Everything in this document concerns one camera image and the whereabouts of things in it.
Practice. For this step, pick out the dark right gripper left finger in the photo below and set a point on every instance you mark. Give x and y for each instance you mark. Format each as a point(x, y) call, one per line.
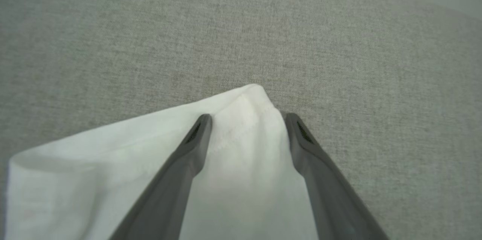
point(169, 187)

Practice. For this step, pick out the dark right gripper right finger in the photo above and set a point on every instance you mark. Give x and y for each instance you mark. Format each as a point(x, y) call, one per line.
point(324, 187)

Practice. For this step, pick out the red and white jersey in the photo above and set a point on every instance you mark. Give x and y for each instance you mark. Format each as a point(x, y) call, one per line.
point(113, 164)

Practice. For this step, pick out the grey fabric sofa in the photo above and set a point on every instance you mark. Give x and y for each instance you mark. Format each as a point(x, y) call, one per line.
point(263, 36)

